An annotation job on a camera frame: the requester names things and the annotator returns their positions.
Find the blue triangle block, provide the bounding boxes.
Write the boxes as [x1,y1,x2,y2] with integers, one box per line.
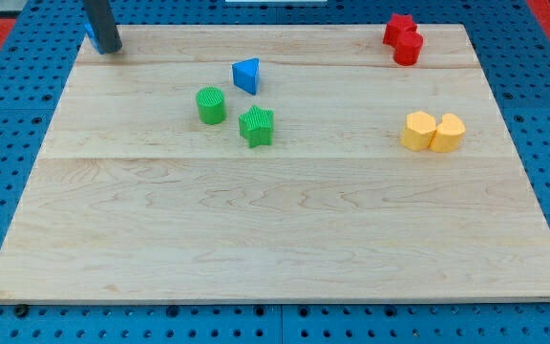
[232,57,260,96]

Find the green star block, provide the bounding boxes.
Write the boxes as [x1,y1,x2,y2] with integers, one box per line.
[239,105,274,148]

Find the light wooden board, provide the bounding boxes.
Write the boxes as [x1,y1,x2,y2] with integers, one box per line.
[0,24,550,305]

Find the green cylinder block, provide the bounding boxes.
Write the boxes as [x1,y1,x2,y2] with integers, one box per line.
[196,86,226,125]

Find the yellow hexagon block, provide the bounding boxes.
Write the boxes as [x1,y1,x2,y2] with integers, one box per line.
[400,111,436,151]

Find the red cylinder block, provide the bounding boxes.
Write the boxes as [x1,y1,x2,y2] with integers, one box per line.
[393,32,424,66]

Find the yellow heart block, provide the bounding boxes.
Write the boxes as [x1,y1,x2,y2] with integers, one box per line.
[429,113,466,153]

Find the red star block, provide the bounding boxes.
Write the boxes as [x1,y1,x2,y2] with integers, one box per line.
[382,13,417,47]

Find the blue block behind tool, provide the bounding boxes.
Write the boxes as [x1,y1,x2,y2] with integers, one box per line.
[84,23,102,54]

